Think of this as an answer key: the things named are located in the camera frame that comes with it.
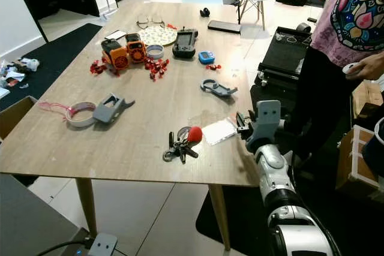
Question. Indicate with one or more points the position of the white handheld controller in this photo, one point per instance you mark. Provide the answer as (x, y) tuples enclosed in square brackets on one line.
[(348, 69)]

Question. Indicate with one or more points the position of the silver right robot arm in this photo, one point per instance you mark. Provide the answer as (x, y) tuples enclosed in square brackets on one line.
[(273, 169)]

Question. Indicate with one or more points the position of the person's left hand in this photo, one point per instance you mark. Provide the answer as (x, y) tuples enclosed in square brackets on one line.
[(372, 67)]

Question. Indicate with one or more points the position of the white plastic packet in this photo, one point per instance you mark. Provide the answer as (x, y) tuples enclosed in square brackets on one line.
[(219, 131)]

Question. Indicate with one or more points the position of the grey handheld clamp tool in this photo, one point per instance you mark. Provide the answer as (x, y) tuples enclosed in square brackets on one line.
[(219, 90)]

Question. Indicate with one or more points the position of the pile of small red pieces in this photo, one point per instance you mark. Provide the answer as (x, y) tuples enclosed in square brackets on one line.
[(213, 66), (96, 68), (156, 68)]

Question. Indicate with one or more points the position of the small blue device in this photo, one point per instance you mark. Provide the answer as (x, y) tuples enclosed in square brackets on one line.
[(206, 58)]

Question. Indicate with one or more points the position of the black treadmill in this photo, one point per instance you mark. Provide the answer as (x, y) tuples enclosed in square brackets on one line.
[(282, 55)]

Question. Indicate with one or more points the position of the black floor mat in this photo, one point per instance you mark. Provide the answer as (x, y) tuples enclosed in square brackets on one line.
[(240, 220)]

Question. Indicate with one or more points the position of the light wooden table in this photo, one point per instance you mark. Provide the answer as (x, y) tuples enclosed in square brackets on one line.
[(150, 109)]

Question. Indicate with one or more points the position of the black handheld controller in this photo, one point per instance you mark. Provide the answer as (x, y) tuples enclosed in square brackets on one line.
[(185, 45)]

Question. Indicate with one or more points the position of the flat black rectangular box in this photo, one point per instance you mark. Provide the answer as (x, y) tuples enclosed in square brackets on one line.
[(224, 27)]

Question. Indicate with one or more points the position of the cardboard box with white tape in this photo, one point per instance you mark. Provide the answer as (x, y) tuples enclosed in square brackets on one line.
[(351, 166)]

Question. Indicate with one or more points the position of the white round tin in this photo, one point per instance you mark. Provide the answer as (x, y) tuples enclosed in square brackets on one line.
[(155, 53)]

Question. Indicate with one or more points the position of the small black object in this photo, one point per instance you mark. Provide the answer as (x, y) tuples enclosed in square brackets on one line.
[(204, 13)]

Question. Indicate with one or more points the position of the round patterned mat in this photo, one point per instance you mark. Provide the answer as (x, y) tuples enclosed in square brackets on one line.
[(159, 35)]

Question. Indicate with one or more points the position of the small cardboard box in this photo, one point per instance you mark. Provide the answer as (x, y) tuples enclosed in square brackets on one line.
[(369, 97)]

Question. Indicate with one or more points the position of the orange and black gadget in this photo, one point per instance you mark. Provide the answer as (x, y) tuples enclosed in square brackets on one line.
[(117, 59), (135, 51)]

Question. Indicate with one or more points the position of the person in pink shirt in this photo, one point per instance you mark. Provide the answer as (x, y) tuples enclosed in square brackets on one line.
[(336, 34)]

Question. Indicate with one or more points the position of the dark blue bin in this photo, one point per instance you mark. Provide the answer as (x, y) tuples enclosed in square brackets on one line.
[(375, 151)]

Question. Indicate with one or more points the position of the grey printed plastic part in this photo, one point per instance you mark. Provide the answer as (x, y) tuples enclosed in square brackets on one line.
[(107, 112)]

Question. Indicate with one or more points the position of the eyeglasses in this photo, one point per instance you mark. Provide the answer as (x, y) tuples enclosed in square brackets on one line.
[(150, 21)]

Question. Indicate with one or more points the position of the open cardboard box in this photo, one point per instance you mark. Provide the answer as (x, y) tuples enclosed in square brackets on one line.
[(15, 118)]

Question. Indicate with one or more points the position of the smartphone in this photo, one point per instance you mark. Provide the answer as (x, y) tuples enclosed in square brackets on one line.
[(116, 35)]

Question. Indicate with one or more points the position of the white tape roll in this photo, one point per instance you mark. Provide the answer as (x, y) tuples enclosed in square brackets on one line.
[(79, 123)]

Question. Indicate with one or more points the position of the white crumpled object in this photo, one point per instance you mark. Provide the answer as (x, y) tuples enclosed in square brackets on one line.
[(30, 65)]

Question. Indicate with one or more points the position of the grey furniture panel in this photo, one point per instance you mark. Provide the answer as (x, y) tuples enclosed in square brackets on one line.
[(30, 220)]

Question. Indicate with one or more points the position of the dark blue rug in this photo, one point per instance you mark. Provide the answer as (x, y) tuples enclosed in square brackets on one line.
[(60, 58)]

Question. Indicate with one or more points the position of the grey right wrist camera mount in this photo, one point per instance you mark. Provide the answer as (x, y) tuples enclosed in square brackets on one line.
[(267, 121)]

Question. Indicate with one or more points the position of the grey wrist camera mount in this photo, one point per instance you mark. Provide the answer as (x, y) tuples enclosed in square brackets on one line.
[(267, 121), (103, 247)]

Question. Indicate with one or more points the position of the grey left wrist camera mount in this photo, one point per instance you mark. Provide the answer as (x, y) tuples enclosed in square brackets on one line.
[(103, 247)]

